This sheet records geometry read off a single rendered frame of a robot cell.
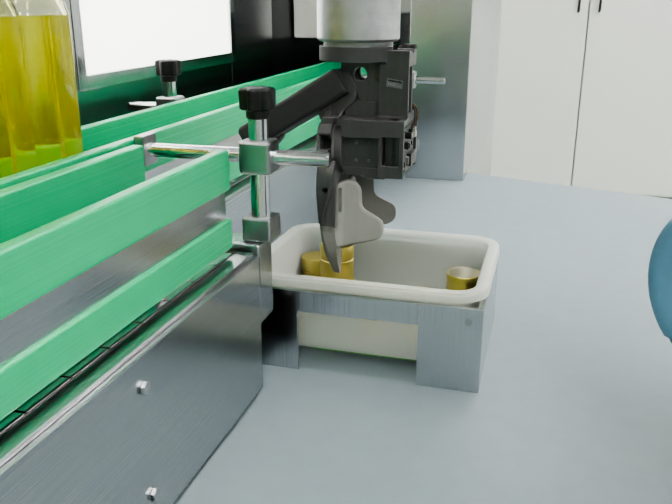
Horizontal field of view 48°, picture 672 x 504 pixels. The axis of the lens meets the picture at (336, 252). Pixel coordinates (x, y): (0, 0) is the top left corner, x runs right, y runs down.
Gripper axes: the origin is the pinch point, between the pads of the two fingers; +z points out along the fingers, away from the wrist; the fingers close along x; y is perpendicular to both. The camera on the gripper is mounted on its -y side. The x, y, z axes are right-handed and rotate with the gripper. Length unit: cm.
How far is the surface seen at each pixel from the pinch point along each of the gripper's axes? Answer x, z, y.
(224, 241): -16.8, -5.9, -4.4
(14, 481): -44.6, -3.1, -2.7
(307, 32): 84, -18, -30
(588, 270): 26.3, 8.6, 25.9
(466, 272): 5.2, 2.8, 12.5
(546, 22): 347, -13, 14
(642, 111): 346, 30, 66
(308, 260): 3.1, 2.3, -3.9
